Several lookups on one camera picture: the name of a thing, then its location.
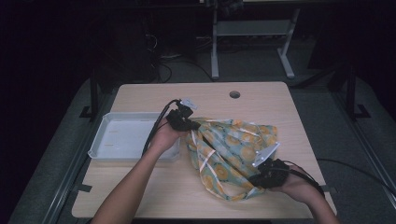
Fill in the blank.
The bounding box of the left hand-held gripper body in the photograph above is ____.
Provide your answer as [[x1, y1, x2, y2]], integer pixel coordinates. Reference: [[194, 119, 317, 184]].
[[166, 97, 199, 132]]

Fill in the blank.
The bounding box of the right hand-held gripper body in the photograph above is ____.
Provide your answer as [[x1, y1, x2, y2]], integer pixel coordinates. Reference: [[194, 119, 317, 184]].
[[251, 142, 290, 189]]

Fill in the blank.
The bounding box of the floral cloth bag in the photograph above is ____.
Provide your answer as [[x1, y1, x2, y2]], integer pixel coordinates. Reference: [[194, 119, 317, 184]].
[[185, 117, 279, 203]]

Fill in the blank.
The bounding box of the white plastic tray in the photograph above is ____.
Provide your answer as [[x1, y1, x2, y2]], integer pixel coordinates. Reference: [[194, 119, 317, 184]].
[[88, 111, 181, 162]]

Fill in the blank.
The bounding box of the person's left hand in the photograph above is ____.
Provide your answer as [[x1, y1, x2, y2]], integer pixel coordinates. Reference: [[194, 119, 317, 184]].
[[148, 119, 188, 157]]

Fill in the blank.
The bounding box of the person's right hand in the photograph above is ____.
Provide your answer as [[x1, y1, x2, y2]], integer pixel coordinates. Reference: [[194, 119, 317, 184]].
[[270, 165, 325, 204]]

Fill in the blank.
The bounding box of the black metal stand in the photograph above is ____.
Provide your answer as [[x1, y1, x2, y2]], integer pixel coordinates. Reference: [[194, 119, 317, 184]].
[[78, 69, 101, 122], [344, 64, 372, 120]]

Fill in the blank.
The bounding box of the white metal stand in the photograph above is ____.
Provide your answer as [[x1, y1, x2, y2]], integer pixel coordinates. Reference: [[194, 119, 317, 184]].
[[210, 7, 302, 79]]

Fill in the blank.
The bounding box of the tangle of floor cables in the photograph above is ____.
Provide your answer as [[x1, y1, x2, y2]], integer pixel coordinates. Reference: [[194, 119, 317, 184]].
[[144, 32, 216, 84]]

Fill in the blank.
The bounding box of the right hand-held gripper cable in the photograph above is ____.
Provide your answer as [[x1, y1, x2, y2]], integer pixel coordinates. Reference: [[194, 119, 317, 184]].
[[279, 158, 396, 199]]

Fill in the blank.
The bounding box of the metal floor rail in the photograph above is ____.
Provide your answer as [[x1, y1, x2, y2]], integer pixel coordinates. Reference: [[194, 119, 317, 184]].
[[330, 91, 396, 209], [41, 92, 116, 224]]

